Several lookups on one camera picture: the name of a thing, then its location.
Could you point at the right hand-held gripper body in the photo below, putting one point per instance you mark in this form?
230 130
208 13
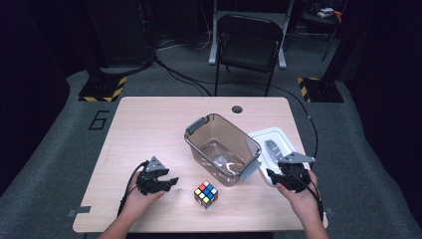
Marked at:
295 177

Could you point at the clear brown plastic storage box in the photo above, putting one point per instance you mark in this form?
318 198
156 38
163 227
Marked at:
229 172

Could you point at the multicoloured puzzle cube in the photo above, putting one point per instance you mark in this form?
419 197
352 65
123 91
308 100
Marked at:
205 194

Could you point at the black folding chair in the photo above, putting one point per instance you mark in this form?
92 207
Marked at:
247 49

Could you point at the white device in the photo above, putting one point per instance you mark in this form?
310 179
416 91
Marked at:
325 12

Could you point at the person's right hand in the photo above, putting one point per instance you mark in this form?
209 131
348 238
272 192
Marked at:
305 202

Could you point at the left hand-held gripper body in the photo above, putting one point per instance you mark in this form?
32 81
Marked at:
151 181

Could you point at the person's left hand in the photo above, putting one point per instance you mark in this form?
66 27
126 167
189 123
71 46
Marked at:
136 200

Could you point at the black base with hazard tape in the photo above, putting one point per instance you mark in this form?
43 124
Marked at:
101 89
323 90

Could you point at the grey metal stand frame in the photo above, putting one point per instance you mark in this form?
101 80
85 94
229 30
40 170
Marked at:
211 49

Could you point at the black equipment case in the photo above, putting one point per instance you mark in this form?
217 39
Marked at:
124 33

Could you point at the grey tape strip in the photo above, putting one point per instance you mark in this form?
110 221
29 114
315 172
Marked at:
329 210
79 210

